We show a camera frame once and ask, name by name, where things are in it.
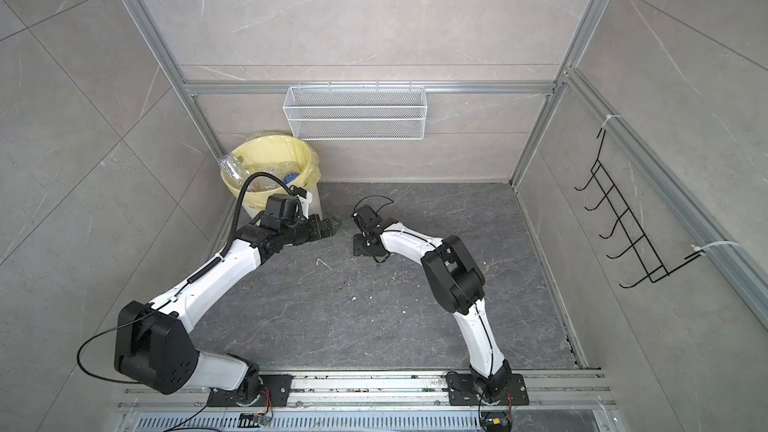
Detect clear crushed bottle blue cap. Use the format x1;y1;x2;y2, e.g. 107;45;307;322
218;153;249;190

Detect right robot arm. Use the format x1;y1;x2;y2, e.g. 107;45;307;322
353;220;512;403

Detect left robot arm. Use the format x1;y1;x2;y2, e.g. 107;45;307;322
114;194;341;404

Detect white ribbed trash bin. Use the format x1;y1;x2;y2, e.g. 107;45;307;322
223;135;325;223

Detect yellow plastic bin liner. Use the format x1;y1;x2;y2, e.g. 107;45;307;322
220;134;321;214

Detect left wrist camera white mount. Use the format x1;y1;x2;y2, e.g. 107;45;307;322
291;186;317;218

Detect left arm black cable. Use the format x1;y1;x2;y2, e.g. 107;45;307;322
76;171;295;385

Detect white wire mesh basket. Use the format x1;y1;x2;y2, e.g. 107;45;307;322
283;85;428;141

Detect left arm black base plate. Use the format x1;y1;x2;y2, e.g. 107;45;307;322
208;374;293;408

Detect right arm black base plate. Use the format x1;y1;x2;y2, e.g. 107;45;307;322
444;370;530;407

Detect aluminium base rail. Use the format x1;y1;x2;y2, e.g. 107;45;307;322
106;370;627;431

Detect black wire hook rack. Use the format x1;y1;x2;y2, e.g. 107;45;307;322
573;130;705;290

